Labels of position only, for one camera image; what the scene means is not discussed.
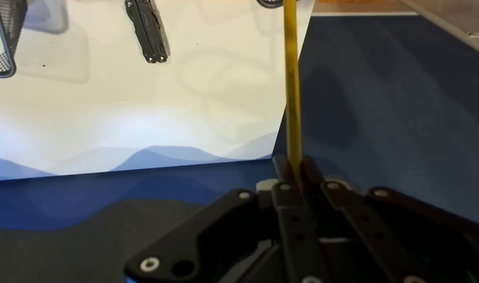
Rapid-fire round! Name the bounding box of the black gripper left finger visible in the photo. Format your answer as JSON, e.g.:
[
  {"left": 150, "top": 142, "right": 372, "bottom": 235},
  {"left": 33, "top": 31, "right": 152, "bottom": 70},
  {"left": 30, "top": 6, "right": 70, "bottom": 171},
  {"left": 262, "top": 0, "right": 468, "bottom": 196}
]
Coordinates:
[{"left": 124, "top": 155, "right": 330, "bottom": 283}]

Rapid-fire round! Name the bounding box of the dark blue mat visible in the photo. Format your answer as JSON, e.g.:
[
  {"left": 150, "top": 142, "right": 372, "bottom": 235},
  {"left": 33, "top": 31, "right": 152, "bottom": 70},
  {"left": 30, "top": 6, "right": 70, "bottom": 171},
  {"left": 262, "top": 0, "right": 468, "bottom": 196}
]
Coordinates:
[{"left": 0, "top": 14, "right": 479, "bottom": 283}]

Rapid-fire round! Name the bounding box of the yellow pencil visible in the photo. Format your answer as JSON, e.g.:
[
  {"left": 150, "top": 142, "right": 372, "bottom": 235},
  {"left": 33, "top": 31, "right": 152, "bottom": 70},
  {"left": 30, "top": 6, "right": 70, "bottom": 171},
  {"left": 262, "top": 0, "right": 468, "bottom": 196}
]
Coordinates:
[{"left": 281, "top": 0, "right": 304, "bottom": 177}]

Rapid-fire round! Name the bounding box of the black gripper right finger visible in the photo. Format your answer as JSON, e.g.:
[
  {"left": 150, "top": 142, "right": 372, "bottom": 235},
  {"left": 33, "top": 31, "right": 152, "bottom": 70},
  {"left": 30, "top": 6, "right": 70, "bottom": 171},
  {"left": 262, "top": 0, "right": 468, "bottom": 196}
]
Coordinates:
[{"left": 300, "top": 155, "right": 479, "bottom": 283}]

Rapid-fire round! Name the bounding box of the grey folded multitool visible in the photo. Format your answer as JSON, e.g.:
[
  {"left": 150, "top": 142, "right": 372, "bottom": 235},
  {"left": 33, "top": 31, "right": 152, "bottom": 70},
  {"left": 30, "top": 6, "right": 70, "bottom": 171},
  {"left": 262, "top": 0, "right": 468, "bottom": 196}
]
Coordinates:
[{"left": 124, "top": 0, "right": 172, "bottom": 64}]

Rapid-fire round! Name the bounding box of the grey metal cabinet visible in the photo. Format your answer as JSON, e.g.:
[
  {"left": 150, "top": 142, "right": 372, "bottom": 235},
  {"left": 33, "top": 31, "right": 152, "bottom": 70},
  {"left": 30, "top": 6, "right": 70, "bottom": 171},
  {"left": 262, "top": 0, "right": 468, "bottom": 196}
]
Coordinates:
[{"left": 400, "top": 0, "right": 479, "bottom": 59}]

